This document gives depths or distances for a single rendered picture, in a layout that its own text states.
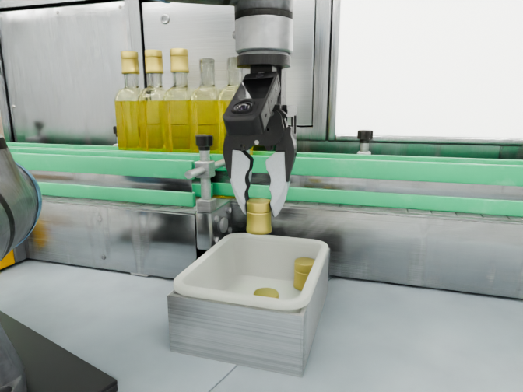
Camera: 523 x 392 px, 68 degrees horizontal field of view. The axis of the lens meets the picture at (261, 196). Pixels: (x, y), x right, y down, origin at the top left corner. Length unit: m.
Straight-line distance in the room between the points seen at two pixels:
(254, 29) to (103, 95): 0.68
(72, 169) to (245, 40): 0.44
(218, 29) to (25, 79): 0.60
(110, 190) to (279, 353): 0.44
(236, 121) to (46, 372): 0.35
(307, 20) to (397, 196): 0.41
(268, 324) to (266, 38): 0.34
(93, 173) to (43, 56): 0.54
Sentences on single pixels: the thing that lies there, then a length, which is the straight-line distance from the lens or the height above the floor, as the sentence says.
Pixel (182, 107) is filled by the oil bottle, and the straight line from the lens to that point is 0.78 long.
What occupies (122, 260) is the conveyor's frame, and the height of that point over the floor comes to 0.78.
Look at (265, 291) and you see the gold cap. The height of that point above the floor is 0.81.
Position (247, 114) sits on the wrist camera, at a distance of 0.43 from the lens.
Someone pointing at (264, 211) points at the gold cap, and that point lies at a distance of 0.52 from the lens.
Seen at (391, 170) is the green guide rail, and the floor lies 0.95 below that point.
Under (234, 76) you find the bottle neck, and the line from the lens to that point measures 0.75.
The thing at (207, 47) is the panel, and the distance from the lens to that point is 0.94.
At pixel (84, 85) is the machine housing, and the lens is 1.16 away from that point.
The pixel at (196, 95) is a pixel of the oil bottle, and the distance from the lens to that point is 0.77.
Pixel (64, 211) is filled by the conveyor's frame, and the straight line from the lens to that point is 0.82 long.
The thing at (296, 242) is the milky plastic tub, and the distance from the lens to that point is 0.64.
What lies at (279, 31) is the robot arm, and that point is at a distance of 0.52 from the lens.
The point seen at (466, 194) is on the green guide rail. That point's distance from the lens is 0.71.
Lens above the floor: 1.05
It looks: 13 degrees down
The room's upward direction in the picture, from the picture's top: straight up
